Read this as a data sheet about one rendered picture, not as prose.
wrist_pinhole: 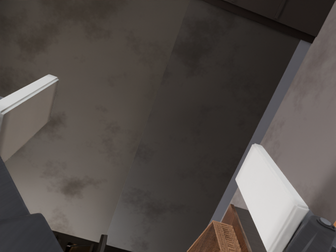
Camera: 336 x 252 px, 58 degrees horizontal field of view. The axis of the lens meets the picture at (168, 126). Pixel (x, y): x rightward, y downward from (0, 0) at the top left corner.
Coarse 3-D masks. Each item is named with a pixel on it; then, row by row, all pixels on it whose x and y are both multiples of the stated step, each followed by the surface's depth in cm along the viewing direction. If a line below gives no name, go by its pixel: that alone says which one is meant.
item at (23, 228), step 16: (0, 160) 9; (0, 176) 9; (0, 192) 8; (16, 192) 8; (0, 208) 8; (16, 208) 8; (0, 224) 7; (16, 224) 7; (32, 224) 7; (0, 240) 6; (16, 240) 6; (32, 240) 7; (48, 240) 7
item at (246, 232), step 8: (232, 208) 223; (240, 208) 228; (224, 216) 231; (232, 216) 217; (240, 216) 217; (248, 216) 221; (232, 224) 213; (240, 224) 206; (248, 224) 211; (240, 232) 198; (248, 232) 201; (256, 232) 205; (240, 240) 195; (248, 240) 193; (256, 240) 196; (248, 248) 184; (256, 248) 188; (264, 248) 191
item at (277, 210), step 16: (256, 144) 20; (256, 160) 19; (272, 160) 18; (240, 176) 20; (256, 176) 18; (272, 176) 16; (256, 192) 17; (272, 192) 16; (288, 192) 14; (256, 208) 17; (272, 208) 15; (288, 208) 14; (304, 208) 14; (256, 224) 16; (272, 224) 15; (288, 224) 14; (272, 240) 14; (288, 240) 14
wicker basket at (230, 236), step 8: (216, 224) 207; (224, 224) 211; (208, 232) 213; (216, 232) 198; (224, 232) 213; (232, 232) 205; (200, 240) 215; (208, 240) 215; (216, 240) 216; (224, 240) 193; (232, 240) 196; (192, 248) 217; (200, 248) 217; (208, 248) 218; (216, 248) 217; (224, 248) 185; (232, 248) 188; (240, 248) 190
